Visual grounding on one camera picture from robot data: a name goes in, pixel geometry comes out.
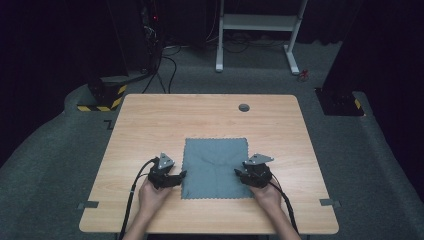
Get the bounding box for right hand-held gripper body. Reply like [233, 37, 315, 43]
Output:
[240, 152, 275, 189]

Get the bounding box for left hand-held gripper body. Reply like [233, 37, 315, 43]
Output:
[147, 152, 181, 191]

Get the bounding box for grey cleaning cloth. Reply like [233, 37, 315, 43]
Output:
[180, 137, 255, 201]

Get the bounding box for person's left hand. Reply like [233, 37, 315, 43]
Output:
[137, 177, 175, 218]

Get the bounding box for person's right hand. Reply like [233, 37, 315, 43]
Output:
[249, 179, 283, 215]

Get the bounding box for grey tape piece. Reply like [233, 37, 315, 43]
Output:
[318, 198, 342, 208]
[76, 200, 100, 210]

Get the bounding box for black yellow striped stand base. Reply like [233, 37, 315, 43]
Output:
[76, 75, 129, 113]

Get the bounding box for dark equipment rack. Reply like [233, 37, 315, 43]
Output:
[139, 0, 165, 73]

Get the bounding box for left hand-held gripper black cable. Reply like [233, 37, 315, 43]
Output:
[118, 157, 158, 240]

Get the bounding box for hand-held gripper black cable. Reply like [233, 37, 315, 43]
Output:
[118, 157, 158, 240]
[270, 173, 300, 235]

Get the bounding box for right hand-held gripper black cable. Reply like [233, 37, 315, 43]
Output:
[270, 173, 300, 235]

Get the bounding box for black floor cables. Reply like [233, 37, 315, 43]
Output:
[141, 43, 183, 95]

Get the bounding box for white metal stand frame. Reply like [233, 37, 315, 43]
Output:
[215, 0, 310, 76]

